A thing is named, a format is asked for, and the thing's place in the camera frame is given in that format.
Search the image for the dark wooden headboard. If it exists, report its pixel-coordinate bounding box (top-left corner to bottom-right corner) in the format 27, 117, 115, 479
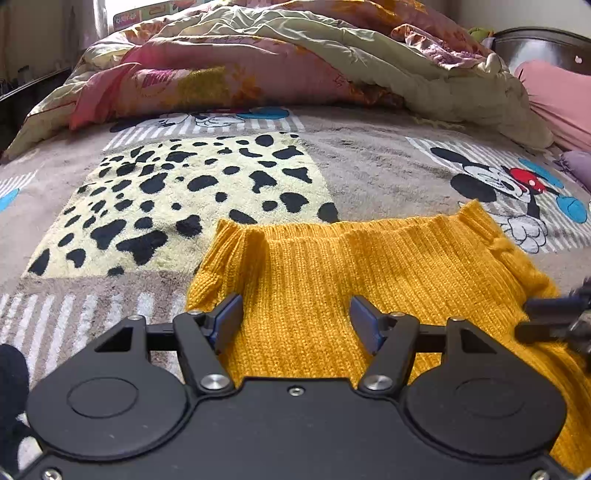
490, 27, 591, 77

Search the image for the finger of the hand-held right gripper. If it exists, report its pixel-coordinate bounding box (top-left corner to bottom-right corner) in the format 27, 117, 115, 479
514, 318, 591, 355
525, 276, 591, 320

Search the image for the window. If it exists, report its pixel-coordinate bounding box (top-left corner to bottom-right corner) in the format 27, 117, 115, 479
93, 0, 122, 20

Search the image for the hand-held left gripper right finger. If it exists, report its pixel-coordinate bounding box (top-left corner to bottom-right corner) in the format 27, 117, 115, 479
349, 295, 499, 396

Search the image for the pink pillow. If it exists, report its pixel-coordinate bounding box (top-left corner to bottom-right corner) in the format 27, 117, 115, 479
514, 59, 591, 154

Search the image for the yellow knitted sweater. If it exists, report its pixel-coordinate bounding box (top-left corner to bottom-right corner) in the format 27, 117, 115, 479
185, 199, 591, 474

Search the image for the grey curtain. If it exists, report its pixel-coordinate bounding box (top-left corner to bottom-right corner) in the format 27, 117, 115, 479
68, 0, 108, 49

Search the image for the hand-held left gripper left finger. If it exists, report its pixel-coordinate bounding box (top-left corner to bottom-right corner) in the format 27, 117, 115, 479
95, 293, 245, 397

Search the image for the purple cloth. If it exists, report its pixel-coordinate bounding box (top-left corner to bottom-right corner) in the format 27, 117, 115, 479
560, 150, 591, 191

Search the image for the cartoon mouse printed blanket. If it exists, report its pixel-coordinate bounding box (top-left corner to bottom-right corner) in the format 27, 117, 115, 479
0, 105, 591, 462

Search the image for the floral pink quilt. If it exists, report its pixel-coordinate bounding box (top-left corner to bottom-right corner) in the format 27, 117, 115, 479
0, 0, 555, 160

